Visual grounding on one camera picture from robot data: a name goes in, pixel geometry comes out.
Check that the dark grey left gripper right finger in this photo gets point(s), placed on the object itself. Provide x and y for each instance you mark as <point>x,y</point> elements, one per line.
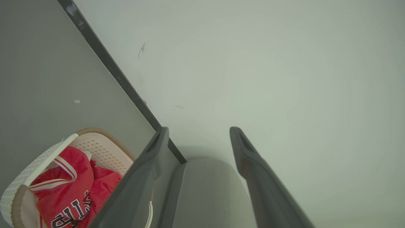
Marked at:
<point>269,196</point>

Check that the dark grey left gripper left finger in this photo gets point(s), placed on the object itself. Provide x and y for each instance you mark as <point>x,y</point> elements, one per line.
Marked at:
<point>133,193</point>

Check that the red striped basketball garment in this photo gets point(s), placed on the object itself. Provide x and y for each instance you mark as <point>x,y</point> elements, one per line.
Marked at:
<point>66,196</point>

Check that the red numbered basketball garment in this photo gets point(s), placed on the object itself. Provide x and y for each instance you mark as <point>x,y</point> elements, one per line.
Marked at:
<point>106,186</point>

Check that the white perforated laundry basket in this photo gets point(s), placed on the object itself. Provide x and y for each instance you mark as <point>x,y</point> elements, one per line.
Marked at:
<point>101,152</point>

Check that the black baseboard strip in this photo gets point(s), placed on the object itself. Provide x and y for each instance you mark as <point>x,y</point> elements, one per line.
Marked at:
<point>95,41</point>

